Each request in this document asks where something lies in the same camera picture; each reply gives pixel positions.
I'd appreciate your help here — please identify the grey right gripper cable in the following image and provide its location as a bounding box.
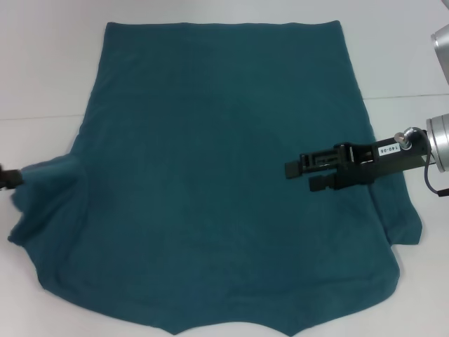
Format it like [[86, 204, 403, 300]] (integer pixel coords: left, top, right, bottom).
[[392, 128, 449, 198]]

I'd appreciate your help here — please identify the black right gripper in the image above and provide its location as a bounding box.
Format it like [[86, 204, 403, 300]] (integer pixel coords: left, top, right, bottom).
[[285, 130, 431, 192]]

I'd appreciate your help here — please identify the blue-green shirt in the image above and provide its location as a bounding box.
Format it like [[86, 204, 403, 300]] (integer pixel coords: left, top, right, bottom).
[[7, 20, 424, 337]]

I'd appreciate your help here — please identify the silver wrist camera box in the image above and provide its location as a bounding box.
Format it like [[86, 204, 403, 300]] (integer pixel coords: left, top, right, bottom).
[[430, 14, 449, 85]]

